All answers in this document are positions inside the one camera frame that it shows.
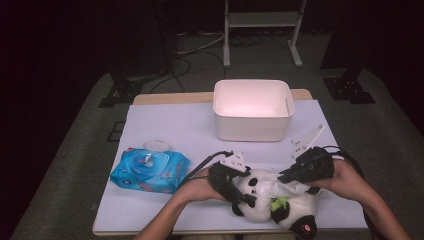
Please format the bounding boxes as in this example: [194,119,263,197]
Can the black stand base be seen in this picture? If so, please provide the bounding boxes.
[322,68,376,105]
[98,66,148,109]

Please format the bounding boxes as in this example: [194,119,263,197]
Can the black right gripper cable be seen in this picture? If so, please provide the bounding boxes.
[321,144,381,240]

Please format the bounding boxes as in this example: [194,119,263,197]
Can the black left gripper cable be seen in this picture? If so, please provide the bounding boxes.
[179,150,234,188]

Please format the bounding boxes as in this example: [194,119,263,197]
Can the white metal stand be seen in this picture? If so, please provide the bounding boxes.
[222,0,308,69]

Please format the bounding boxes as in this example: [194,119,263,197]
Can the person's left hand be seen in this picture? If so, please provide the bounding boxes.
[178,168,228,204]

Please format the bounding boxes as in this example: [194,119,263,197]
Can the blue wet wipes pack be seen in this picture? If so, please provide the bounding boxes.
[109,140,192,195]

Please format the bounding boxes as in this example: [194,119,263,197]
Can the white plastic bin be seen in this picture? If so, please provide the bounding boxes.
[212,78,296,143]

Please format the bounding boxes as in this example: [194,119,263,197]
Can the black floor cable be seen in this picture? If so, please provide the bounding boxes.
[148,49,228,94]

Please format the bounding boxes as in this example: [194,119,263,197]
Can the panda plush toy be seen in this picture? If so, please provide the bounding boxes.
[231,167,323,240]

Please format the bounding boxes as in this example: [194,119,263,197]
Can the white table sheet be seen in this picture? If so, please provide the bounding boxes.
[93,99,369,234]

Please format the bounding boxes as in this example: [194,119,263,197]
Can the white floor cable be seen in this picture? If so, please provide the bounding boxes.
[176,30,228,56]

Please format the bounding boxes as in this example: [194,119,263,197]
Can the person's right hand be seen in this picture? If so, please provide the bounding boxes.
[306,159,366,201]

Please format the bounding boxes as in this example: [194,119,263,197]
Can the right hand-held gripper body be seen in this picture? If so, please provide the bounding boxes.
[290,124,336,184]

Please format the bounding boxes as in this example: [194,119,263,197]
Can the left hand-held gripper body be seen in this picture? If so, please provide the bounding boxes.
[208,151,248,198]

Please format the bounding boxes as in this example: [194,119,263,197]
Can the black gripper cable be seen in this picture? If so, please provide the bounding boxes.
[179,150,234,188]
[321,144,381,240]

